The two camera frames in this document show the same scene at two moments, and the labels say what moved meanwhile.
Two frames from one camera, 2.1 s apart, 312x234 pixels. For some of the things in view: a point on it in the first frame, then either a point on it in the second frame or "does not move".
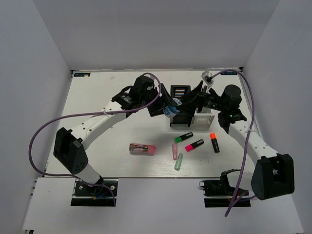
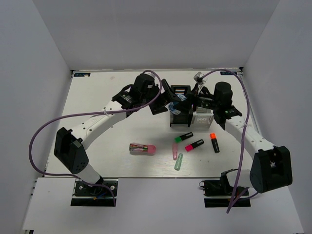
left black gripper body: [147, 99] does not move
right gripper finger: [188, 107] does not move
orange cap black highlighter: [214, 142] does not move
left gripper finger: [166, 97] -> [167, 87]
